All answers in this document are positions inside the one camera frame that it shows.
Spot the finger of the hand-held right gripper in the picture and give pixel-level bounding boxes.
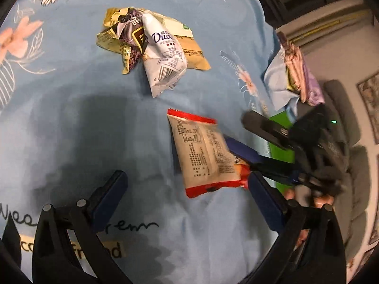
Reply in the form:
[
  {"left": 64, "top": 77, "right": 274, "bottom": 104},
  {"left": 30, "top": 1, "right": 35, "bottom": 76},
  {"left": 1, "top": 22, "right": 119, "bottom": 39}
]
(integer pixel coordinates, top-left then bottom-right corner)
[
  {"left": 224, "top": 136, "right": 300, "bottom": 184},
  {"left": 242, "top": 111, "right": 294, "bottom": 150}
]

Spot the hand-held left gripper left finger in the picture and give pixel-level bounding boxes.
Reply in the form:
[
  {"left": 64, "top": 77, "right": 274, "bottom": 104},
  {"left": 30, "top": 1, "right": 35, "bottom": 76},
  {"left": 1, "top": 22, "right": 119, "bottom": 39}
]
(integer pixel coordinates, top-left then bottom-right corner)
[{"left": 31, "top": 170, "right": 128, "bottom": 284}]

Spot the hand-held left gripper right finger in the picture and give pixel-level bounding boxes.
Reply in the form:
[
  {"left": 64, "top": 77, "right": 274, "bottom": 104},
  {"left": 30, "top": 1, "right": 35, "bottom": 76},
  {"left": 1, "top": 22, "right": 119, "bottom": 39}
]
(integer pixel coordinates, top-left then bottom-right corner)
[{"left": 243, "top": 172, "right": 347, "bottom": 284}]

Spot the green container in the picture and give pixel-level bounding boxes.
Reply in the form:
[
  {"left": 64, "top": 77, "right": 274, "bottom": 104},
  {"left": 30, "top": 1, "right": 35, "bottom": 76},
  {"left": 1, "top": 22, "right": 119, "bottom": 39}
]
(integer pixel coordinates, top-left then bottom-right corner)
[{"left": 267, "top": 112, "right": 297, "bottom": 196}]

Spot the red-edged white snack packet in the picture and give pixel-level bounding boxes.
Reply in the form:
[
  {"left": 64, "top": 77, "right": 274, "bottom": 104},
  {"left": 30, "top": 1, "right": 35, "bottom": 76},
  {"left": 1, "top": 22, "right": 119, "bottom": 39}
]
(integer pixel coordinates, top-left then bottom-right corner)
[{"left": 167, "top": 108, "right": 251, "bottom": 199}]

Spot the beige snack packet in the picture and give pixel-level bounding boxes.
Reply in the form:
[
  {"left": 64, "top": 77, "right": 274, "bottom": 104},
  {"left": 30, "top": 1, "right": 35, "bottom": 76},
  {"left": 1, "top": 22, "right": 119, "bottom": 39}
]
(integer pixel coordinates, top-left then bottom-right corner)
[{"left": 154, "top": 12, "right": 211, "bottom": 71}]

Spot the person's right hand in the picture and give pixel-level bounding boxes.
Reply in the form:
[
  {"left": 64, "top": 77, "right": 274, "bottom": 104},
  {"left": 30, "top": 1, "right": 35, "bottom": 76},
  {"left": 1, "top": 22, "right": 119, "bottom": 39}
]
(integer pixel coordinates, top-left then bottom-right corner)
[{"left": 285, "top": 188, "right": 334, "bottom": 247}]

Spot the grey sofa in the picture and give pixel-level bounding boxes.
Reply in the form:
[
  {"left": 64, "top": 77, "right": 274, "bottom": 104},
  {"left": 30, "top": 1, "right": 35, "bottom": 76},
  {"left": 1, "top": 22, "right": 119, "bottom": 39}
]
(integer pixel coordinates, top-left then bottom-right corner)
[{"left": 322, "top": 79, "right": 377, "bottom": 261}]

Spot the light blue bag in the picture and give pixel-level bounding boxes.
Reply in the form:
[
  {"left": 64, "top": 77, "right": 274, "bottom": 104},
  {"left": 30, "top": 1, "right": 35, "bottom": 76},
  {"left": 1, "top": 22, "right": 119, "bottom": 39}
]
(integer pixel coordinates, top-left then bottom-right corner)
[{"left": 263, "top": 55, "right": 300, "bottom": 112}]

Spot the lavender snack packet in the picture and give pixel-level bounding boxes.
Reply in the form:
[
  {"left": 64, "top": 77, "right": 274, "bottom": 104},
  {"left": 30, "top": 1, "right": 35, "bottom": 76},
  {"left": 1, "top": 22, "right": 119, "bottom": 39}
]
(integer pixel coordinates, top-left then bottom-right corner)
[{"left": 301, "top": 62, "right": 325, "bottom": 107}]

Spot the pink striped snack packet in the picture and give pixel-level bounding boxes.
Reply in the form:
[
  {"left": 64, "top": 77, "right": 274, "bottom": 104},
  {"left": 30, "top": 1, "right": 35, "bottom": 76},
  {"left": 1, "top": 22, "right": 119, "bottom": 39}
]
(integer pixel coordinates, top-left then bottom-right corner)
[{"left": 280, "top": 34, "right": 306, "bottom": 93}]

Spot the blue floral bed sheet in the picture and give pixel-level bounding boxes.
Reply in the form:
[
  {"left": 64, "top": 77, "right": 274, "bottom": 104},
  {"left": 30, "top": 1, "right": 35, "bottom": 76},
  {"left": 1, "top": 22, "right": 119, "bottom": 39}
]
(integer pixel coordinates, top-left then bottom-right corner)
[{"left": 0, "top": 0, "right": 299, "bottom": 284}]

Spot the gold and brown chocolate packet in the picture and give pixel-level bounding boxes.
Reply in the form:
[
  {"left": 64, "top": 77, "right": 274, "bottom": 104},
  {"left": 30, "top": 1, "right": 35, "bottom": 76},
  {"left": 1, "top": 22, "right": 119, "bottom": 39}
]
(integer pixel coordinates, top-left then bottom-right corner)
[{"left": 96, "top": 7, "right": 149, "bottom": 75}]

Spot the framed wall picture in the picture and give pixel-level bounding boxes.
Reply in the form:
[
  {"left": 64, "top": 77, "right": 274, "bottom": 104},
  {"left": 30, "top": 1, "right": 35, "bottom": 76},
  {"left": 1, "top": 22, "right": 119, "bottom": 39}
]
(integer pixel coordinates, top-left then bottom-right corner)
[{"left": 357, "top": 72, "right": 379, "bottom": 145}]

